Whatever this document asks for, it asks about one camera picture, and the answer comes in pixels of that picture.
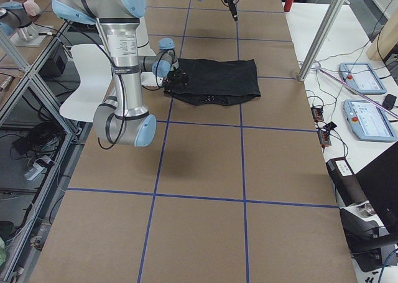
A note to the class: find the black graphic t-shirt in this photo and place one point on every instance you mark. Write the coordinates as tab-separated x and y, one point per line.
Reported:
213	82

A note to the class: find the white plastic chair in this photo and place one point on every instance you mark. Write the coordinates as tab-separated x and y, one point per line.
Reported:
94	71

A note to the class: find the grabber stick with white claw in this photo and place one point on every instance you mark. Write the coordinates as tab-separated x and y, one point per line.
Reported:
335	75

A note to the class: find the far teach pendant tablet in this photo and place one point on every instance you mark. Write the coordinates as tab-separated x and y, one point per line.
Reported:
362	78

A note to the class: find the teach pendant tablet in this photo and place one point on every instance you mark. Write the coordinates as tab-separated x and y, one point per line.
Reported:
368	122
362	78

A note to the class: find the near teach pendant tablet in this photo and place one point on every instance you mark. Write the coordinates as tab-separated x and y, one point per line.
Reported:
368	122

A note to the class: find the aluminium frame post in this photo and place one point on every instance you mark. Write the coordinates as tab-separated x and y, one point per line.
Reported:
322	32

